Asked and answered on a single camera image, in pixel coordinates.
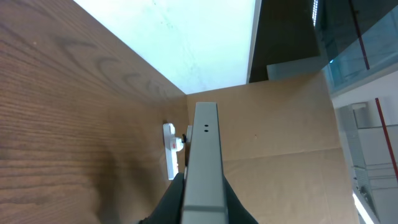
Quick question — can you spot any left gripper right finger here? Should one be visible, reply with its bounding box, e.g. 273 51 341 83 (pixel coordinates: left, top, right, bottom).
224 177 258 224

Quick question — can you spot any white USB charger adapter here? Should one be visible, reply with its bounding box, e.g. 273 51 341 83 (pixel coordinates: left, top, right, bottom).
170 138 184 152

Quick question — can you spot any white power strip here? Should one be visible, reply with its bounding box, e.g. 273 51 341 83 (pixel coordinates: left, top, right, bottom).
163 123 178 180

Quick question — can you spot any black USB charging cable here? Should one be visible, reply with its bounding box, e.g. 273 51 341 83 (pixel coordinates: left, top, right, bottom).
182 133 189 170

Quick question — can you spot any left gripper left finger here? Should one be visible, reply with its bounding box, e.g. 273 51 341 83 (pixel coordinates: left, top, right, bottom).
138 173 184 224

